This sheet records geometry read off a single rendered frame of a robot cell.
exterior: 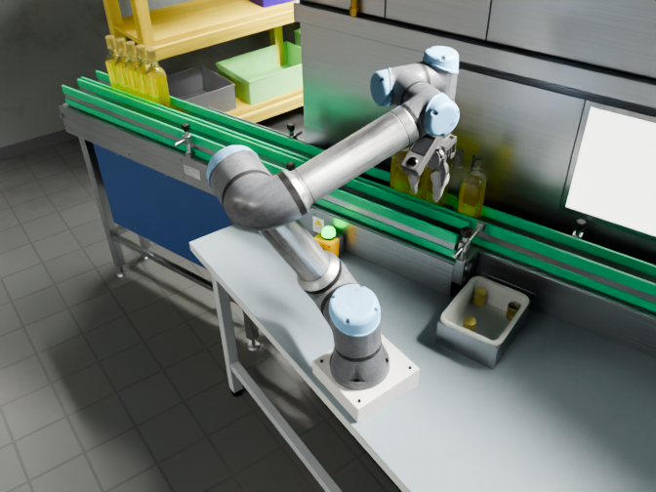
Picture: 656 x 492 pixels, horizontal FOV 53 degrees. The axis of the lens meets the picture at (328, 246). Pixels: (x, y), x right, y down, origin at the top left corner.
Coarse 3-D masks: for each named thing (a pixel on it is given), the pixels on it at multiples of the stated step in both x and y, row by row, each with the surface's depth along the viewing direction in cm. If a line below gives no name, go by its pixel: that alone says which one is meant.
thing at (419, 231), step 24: (72, 96) 262; (120, 120) 250; (144, 120) 241; (192, 144) 232; (216, 144) 224; (336, 192) 201; (360, 216) 200; (384, 216) 194; (408, 216) 189; (432, 240) 188; (456, 240) 183
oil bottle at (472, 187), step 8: (464, 176) 184; (472, 176) 182; (480, 176) 182; (464, 184) 184; (472, 184) 183; (480, 184) 182; (464, 192) 186; (472, 192) 184; (480, 192) 185; (464, 200) 187; (472, 200) 185; (480, 200) 187; (464, 208) 189; (472, 208) 187; (480, 208) 190; (472, 216) 188; (480, 216) 192
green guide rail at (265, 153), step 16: (80, 80) 266; (96, 96) 266; (112, 96) 258; (144, 112) 252; (160, 112) 245; (192, 128) 239; (208, 128) 233; (224, 144) 234; (240, 144) 228; (256, 144) 223; (272, 160) 222; (288, 160) 217; (352, 192) 208; (368, 192) 203; (384, 192) 199; (400, 208) 199; (416, 208) 195; (432, 208) 192; (432, 224) 195; (448, 224) 191; (464, 224) 187
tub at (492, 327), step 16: (464, 288) 183; (496, 288) 184; (464, 304) 184; (496, 304) 187; (448, 320) 178; (480, 320) 183; (496, 320) 183; (512, 320) 173; (480, 336) 168; (496, 336) 178
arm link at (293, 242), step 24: (216, 168) 133; (240, 168) 129; (264, 168) 132; (216, 192) 133; (288, 240) 145; (312, 240) 152; (288, 264) 154; (312, 264) 153; (336, 264) 158; (312, 288) 157
